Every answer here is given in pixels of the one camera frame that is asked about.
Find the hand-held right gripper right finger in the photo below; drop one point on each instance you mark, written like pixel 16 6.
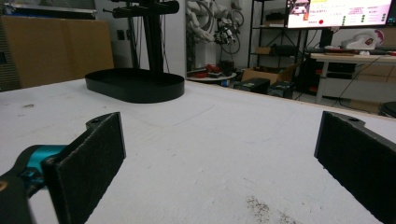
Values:
pixel 358 161

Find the black oval tray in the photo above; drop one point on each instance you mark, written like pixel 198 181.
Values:
pixel 137 90

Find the black case with green label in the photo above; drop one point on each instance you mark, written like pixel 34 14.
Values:
pixel 252 85
pixel 281 89

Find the black metal stand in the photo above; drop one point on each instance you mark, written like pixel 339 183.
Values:
pixel 154 37

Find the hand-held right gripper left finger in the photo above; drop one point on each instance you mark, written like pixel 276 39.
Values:
pixel 84 174

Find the light wooden desk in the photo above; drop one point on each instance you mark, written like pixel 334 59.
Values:
pixel 348 58

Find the brown cardboard panel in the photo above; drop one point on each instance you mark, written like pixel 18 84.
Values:
pixel 56 49

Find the grey roller bar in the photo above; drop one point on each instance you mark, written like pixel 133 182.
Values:
pixel 53 9

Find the black metal shelf rack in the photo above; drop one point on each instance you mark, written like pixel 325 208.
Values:
pixel 274 49

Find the white helmet with red mark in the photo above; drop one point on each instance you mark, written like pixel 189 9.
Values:
pixel 362 40

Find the red tool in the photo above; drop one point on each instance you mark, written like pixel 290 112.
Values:
pixel 213 68

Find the open cardboard box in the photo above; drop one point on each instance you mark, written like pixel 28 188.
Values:
pixel 260 74

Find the round white low table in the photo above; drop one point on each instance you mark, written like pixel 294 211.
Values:
pixel 211 77

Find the bright monitor screen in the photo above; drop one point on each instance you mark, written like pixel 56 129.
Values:
pixel 339 12

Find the black wall socket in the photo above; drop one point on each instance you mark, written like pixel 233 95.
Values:
pixel 120 34

